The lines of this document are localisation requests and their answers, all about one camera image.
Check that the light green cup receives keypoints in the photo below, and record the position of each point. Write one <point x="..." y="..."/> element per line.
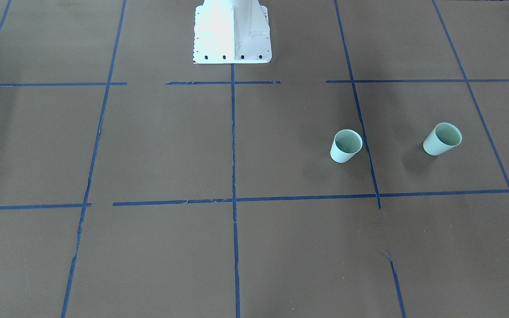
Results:
<point x="346" y="144"/>
<point x="442" y="138"/>

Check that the white pillar base mount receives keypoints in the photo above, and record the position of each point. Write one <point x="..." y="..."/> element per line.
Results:
<point x="231" y="31"/>

